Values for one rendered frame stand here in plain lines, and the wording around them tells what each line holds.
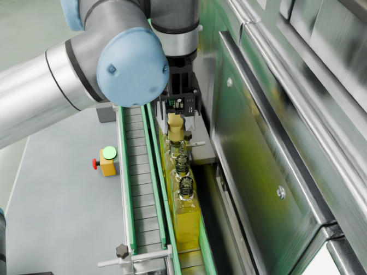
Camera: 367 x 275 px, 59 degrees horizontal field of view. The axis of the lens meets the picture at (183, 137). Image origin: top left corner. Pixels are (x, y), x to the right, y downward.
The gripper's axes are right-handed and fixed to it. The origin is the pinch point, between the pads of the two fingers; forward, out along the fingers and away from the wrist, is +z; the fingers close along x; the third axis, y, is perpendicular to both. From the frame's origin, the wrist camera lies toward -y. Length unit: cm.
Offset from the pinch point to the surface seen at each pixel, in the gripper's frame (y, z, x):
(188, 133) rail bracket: -13.5, 18.0, 5.4
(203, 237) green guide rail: 15.6, 22.5, 3.8
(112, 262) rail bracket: 17.7, 22.9, -17.5
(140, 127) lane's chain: -31.3, 30.9, -7.9
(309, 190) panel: 28.0, -13.0, 13.5
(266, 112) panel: 12.7, -13.0, 13.1
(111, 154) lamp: -23.8, 34.0, -18.7
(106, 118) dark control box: -50, 41, -21
